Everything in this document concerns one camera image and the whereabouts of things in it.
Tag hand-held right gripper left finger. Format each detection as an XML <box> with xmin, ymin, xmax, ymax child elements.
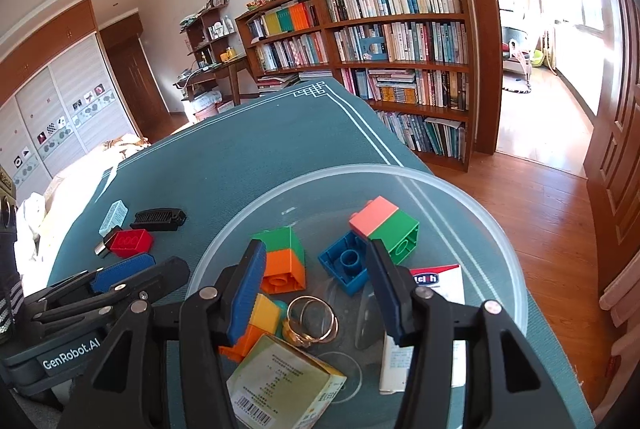
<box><xmin>59</xmin><ymin>239</ymin><xmax>267</xmax><ymax>429</ymax></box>

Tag green and orange toy block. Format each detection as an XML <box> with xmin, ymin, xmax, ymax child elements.
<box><xmin>252</xmin><ymin>226</ymin><xmax>307</xmax><ymax>294</ymax></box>

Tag clear plastic bowl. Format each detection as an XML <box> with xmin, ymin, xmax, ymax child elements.
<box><xmin>184</xmin><ymin>164</ymin><xmax>529</xmax><ymax>429</ymax></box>

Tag pink basket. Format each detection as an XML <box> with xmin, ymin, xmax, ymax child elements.
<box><xmin>192</xmin><ymin>101</ymin><xmax>221</xmax><ymax>123</ymax></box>

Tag light bedding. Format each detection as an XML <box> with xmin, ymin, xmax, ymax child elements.
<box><xmin>14</xmin><ymin>133</ymin><xmax>152</xmax><ymax>282</ymax></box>

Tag panelled wooden door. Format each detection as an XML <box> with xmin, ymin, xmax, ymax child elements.
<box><xmin>582</xmin><ymin>0</ymin><xmax>640</xmax><ymax>311</ymax></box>

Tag pale green carton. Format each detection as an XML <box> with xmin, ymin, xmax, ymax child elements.
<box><xmin>226</xmin><ymin>333</ymin><xmax>348</xmax><ymax>429</ymax></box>

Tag wooden writing desk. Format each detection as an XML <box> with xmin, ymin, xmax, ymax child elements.
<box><xmin>173</xmin><ymin>54</ymin><xmax>251</xmax><ymax>108</ymax></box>

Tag white and red carton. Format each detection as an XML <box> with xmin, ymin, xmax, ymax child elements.
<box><xmin>378</xmin><ymin>263</ymin><xmax>467</xmax><ymax>394</ymax></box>

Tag gold metal rings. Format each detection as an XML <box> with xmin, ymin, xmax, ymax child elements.
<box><xmin>282</xmin><ymin>295</ymin><xmax>340</xmax><ymax>349</ymax></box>

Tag brown wooden door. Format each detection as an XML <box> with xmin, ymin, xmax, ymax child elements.
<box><xmin>98</xmin><ymin>11</ymin><xmax>172</xmax><ymax>116</ymax></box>

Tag rows of shelf books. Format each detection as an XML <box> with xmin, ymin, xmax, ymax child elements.
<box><xmin>247</xmin><ymin>0</ymin><xmax>470</xmax><ymax>160</ymax></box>

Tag red toy block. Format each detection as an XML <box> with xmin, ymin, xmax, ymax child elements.
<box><xmin>108</xmin><ymin>228</ymin><xmax>154</xmax><ymax>259</ymax></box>

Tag small wooden shelf rack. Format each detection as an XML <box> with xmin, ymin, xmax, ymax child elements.
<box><xmin>179</xmin><ymin>1</ymin><xmax>239</xmax><ymax>70</ymax></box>

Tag white sliding wardrobe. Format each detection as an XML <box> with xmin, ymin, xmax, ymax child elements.
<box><xmin>0</xmin><ymin>0</ymin><xmax>142</xmax><ymax>196</ymax></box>

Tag orange and yellow toy block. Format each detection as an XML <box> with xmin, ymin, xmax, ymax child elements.
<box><xmin>218</xmin><ymin>292</ymin><xmax>284</xmax><ymax>363</ymax></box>

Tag black comb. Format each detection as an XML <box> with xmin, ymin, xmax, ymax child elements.
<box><xmin>129</xmin><ymin>208</ymin><xmax>189</xmax><ymax>233</ymax></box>

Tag blue toy block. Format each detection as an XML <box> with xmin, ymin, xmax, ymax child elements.
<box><xmin>317</xmin><ymin>230</ymin><xmax>374</xmax><ymax>298</ymax></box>

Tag small clear plastic case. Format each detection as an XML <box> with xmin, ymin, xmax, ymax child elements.
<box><xmin>98</xmin><ymin>200</ymin><xmax>130</xmax><ymax>235</ymax></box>

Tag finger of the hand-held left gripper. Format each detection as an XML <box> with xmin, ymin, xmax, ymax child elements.
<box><xmin>32</xmin><ymin>257</ymin><xmax>191</xmax><ymax>335</ymax></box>
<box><xmin>25</xmin><ymin>253</ymin><xmax>157</xmax><ymax>306</ymax></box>

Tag wooden bookshelf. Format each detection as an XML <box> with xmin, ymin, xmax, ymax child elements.
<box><xmin>234</xmin><ymin>0</ymin><xmax>474</xmax><ymax>173</ymax></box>

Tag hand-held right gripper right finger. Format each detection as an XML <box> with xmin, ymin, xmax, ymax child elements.
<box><xmin>366</xmin><ymin>239</ymin><xmax>563</xmax><ymax>429</ymax></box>

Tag small brown block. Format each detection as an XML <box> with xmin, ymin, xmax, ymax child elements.
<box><xmin>93</xmin><ymin>225</ymin><xmax>124</xmax><ymax>256</ymax></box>

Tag pink and green toy block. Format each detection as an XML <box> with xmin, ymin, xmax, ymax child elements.
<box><xmin>348</xmin><ymin>196</ymin><xmax>420</xmax><ymax>266</ymax></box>

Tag teal cloth desktop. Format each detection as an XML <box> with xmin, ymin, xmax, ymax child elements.
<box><xmin>47</xmin><ymin>78</ymin><xmax>597</xmax><ymax>429</ymax></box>

